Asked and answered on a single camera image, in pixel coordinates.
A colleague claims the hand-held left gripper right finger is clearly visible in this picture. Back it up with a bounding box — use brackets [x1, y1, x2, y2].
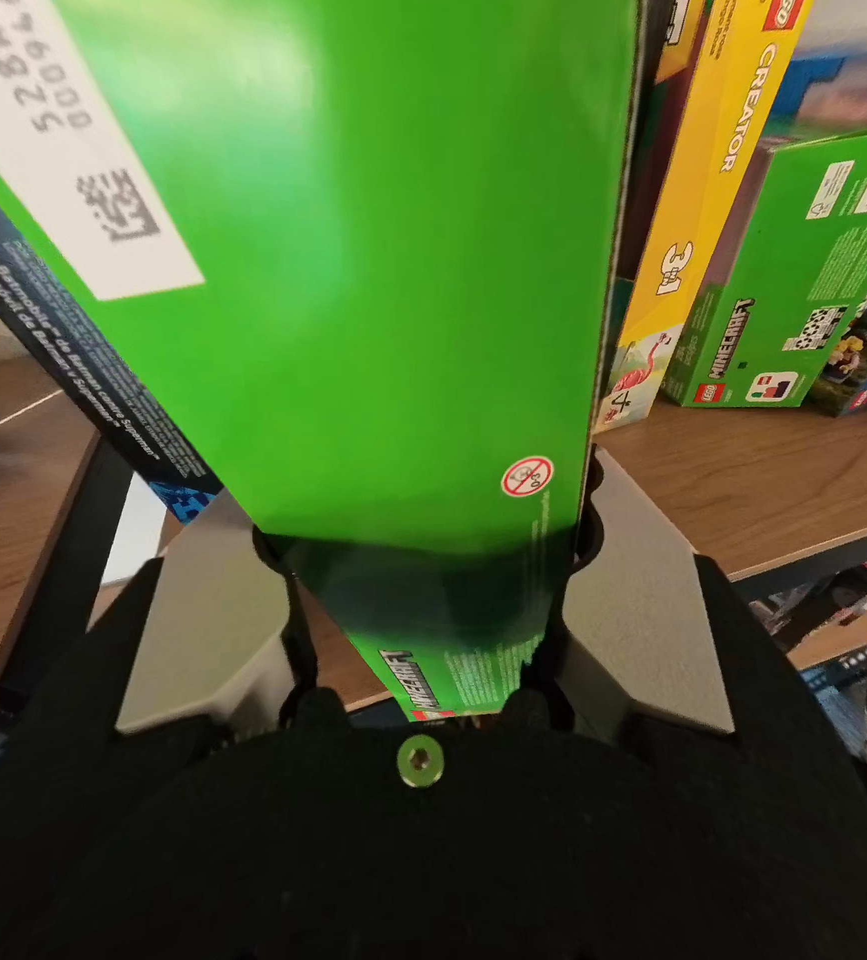
[519, 446, 736, 736]

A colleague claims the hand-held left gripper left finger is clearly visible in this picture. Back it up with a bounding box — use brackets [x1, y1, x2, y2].
[114, 487, 322, 736]

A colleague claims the large green toy box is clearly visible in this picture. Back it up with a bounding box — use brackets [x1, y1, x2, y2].
[0, 0, 645, 723]

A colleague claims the dark blue toy box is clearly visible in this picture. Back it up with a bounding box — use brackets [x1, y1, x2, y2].
[0, 153, 226, 526]

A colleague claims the small green toy box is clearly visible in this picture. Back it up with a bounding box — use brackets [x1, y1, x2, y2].
[662, 127, 867, 410]

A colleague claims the yellow toy box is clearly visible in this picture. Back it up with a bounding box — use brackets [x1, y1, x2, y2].
[594, 0, 817, 436]

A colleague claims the pale blue toy box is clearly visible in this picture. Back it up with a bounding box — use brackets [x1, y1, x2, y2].
[759, 41, 867, 147]

